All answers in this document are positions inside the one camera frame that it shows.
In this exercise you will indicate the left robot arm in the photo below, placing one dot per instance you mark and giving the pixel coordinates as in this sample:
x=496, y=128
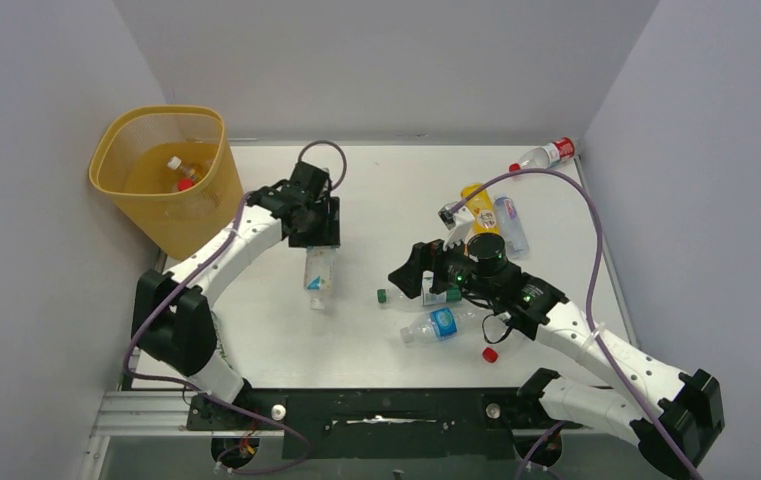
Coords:
x=172, y=318

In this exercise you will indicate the green tea bottle table edge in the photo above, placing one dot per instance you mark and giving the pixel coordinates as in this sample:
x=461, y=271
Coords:
x=221, y=344

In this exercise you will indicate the aluminium rail frame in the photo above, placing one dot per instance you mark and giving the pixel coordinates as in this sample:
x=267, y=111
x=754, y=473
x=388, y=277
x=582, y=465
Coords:
x=163, y=413

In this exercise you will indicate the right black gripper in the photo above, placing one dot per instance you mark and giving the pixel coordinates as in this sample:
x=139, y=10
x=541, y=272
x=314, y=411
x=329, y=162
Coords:
x=437, y=266

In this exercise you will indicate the blue label clear bottle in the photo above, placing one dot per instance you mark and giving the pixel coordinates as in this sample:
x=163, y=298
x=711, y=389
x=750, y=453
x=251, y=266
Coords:
x=442, y=324

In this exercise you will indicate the small blue label bottle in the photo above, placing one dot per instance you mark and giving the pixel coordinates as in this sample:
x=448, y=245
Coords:
x=511, y=227

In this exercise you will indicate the green cap water bottle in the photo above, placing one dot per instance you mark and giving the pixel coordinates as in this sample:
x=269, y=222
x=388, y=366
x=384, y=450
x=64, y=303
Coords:
x=394, y=298

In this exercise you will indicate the red cap bottle corner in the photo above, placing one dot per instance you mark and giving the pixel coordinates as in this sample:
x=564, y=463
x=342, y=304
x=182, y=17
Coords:
x=549, y=155

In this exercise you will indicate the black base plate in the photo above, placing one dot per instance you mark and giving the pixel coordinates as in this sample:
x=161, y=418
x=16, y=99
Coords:
x=414, y=423

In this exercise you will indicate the red label tea bottle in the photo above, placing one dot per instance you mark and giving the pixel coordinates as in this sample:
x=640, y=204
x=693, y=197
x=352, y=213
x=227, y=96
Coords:
x=185, y=169

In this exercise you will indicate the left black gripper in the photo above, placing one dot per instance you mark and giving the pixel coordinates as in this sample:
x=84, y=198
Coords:
x=326, y=235

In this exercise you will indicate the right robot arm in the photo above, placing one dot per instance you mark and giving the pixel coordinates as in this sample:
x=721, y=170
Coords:
x=673, y=418

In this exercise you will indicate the yellow juice bottle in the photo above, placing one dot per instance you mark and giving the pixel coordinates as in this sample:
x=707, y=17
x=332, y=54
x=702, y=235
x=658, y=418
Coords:
x=482, y=208

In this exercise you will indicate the red white label water bottle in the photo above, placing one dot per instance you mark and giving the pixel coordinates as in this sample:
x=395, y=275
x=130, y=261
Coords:
x=207, y=185

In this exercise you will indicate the yellow mesh waste bin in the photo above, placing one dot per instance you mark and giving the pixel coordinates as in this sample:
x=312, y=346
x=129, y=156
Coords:
x=129, y=167

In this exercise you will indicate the red label bottle near right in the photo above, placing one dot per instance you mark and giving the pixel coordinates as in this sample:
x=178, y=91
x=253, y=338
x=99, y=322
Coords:
x=490, y=355

